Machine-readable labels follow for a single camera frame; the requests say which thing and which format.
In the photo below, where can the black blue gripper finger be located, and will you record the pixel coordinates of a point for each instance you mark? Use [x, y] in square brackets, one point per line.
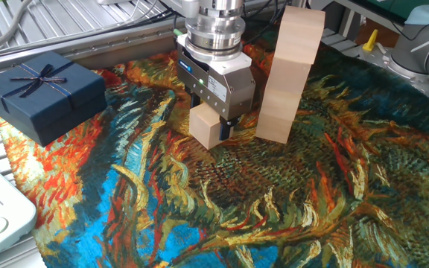
[194, 98]
[226, 130]

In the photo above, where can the silver Schunk gripper body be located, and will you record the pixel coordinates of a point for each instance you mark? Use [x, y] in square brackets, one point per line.
[237, 93]

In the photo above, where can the plain wooden cube block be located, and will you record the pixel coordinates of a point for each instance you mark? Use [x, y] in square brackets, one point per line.
[272, 131]
[298, 35]
[203, 126]
[279, 106]
[287, 76]

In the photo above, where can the sunflower painting print cloth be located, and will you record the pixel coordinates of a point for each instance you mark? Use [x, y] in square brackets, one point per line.
[162, 204]

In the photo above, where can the yellow plastic piece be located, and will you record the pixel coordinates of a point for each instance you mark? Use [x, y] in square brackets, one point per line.
[370, 44]

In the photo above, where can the navy gift box with ribbon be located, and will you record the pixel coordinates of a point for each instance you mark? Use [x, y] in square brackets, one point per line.
[50, 108]

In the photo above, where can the aluminium slotted rail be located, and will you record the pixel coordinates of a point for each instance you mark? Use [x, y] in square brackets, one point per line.
[125, 42]

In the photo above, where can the aluminium frame beam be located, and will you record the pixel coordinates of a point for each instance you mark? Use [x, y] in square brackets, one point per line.
[297, 3]

